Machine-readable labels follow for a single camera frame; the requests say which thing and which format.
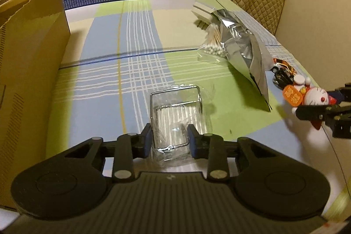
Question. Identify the silver foil bag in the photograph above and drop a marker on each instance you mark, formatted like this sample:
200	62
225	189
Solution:
247	55

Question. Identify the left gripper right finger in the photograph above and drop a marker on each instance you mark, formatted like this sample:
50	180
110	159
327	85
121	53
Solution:
211	147

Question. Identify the plaid bed sheet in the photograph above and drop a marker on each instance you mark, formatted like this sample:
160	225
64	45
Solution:
120	52

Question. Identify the brown cardboard box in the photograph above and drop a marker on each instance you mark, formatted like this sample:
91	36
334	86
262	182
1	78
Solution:
34	36

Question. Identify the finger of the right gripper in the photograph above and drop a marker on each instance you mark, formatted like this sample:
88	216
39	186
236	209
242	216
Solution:
336	117
342	94

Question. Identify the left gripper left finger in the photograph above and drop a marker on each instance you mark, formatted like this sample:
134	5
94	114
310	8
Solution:
129	147

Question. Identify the cotton swabs bag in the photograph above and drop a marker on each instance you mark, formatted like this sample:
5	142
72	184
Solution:
212	51

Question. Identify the red toy car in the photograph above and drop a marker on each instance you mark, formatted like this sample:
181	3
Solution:
283	73

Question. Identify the Doraemon figure toy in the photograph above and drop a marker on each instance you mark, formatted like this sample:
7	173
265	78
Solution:
300	93

